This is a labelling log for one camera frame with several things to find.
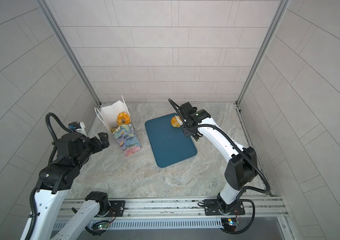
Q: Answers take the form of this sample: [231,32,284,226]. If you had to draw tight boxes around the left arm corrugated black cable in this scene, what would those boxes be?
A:
[24,112,73,240]

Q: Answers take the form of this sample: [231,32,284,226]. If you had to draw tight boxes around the aluminium corner post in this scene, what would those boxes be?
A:
[35,0,101,106]
[236,0,290,106]

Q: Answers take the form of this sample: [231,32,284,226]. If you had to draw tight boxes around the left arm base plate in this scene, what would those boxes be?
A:
[97,200,126,218]

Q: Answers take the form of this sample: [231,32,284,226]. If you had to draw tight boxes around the floral paper bag white handles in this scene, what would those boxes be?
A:
[95,96,142,157]

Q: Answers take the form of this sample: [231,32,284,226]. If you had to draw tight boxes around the left green circuit board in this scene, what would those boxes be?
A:
[92,220,110,231]

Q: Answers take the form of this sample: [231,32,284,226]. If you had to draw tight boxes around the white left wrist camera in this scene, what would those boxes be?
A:
[69,122,87,136]

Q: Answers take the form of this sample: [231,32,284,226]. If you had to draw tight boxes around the green circuit board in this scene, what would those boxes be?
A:
[221,218,240,233]
[92,220,110,231]

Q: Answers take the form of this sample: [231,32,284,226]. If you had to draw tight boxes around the round knotted fake bun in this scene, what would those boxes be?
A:
[170,116,183,128]

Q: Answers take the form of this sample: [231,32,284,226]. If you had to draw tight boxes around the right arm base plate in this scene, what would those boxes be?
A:
[198,199,245,216]

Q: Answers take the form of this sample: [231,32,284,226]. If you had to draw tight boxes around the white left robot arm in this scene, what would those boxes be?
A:
[21,132,111,240]

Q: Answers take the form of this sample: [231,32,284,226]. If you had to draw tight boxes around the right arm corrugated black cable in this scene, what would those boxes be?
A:
[168,98,271,235]

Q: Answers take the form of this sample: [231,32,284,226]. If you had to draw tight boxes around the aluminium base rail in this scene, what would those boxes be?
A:
[55,196,287,231]

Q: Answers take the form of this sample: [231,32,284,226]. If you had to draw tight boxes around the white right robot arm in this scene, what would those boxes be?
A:
[171,102,269,215]

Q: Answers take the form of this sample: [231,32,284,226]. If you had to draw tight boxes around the aluminium corner post right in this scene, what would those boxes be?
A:
[236,0,290,106]

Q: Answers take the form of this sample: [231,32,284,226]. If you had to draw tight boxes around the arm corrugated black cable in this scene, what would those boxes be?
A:
[168,98,271,235]
[24,112,73,240]

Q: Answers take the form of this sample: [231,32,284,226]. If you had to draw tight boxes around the aluminium corner post left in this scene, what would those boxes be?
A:
[35,0,101,106]

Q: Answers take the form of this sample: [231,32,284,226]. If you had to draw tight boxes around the fake ring donut bread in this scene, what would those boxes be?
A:
[117,112,132,126]

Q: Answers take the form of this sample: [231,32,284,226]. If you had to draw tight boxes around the dark teal plastic tray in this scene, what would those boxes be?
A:
[145,113,197,168]

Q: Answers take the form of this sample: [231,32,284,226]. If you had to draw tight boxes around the right green circuit board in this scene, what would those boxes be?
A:
[221,218,240,233]

